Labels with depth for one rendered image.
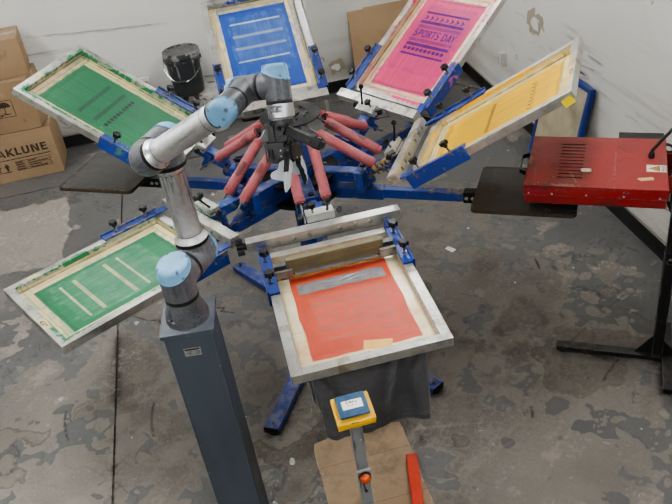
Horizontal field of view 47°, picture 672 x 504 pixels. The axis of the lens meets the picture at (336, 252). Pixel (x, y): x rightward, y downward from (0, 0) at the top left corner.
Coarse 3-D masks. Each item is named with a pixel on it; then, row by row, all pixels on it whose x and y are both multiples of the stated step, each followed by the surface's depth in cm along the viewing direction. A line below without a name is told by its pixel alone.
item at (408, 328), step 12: (360, 264) 319; (372, 264) 318; (384, 264) 317; (384, 276) 310; (396, 288) 303; (396, 300) 297; (396, 312) 291; (408, 312) 290; (408, 324) 284; (372, 336) 281; (384, 336) 280; (396, 336) 279; (408, 336) 279
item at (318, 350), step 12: (300, 276) 318; (312, 276) 317; (324, 276) 316; (336, 288) 308; (300, 300) 304; (300, 312) 298; (312, 312) 297; (312, 324) 291; (312, 336) 285; (360, 336) 282; (312, 348) 280; (324, 348) 279; (336, 348) 278; (348, 348) 277; (360, 348) 277
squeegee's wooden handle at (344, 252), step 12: (360, 240) 315; (372, 240) 314; (312, 252) 312; (324, 252) 312; (336, 252) 313; (348, 252) 314; (360, 252) 315; (372, 252) 317; (288, 264) 311; (300, 264) 312; (312, 264) 313; (324, 264) 315
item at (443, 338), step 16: (336, 240) 330; (352, 240) 330; (272, 256) 326; (288, 256) 327; (416, 272) 304; (416, 288) 296; (432, 304) 286; (432, 320) 280; (288, 336) 282; (432, 336) 272; (448, 336) 271; (288, 352) 274; (368, 352) 269; (384, 352) 268; (400, 352) 268; (416, 352) 270; (304, 368) 266; (320, 368) 265; (336, 368) 266; (352, 368) 267
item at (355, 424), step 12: (336, 408) 254; (372, 408) 252; (336, 420) 250; (348, 420) 249; (360, 420) 248; (372, 420) 249; (360, 432) 257; (360, 444) 261; (360, 456) 264; (360, 468) 267; (360, 492) 278
